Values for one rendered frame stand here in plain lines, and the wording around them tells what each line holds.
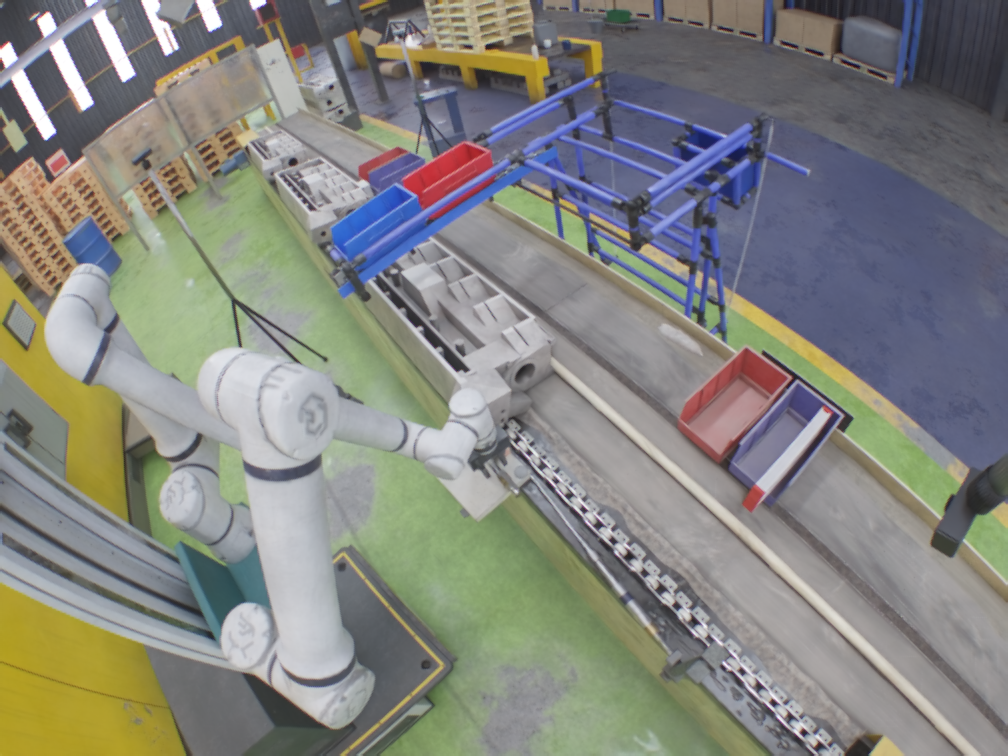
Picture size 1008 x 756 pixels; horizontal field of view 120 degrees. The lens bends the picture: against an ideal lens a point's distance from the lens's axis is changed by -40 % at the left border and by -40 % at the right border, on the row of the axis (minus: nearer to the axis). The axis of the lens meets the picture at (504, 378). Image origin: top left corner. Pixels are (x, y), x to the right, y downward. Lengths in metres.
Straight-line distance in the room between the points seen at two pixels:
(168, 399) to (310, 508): 0.52
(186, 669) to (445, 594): 1.16
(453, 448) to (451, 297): 0.81
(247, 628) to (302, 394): 0.62
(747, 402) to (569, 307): 0.77
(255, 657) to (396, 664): 0.91
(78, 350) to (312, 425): 0.60
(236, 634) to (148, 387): 0.55
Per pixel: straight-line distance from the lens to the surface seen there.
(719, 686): 1.32
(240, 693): 1.58
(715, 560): 1.39
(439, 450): 1.11
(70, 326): 1.08
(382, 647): 1.91
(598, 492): 1.44
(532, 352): 1.51
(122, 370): 1.09
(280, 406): 0.59
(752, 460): 1.54
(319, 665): 0.92
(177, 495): 1.39
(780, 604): 1.41
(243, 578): 1.50
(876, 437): 2.78
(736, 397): 1.65
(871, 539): 1.59
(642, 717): 2.07
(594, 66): 6.66
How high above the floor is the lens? 2.06
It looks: 50 degrees down
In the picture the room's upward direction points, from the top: 17 degrees counter-clockwise
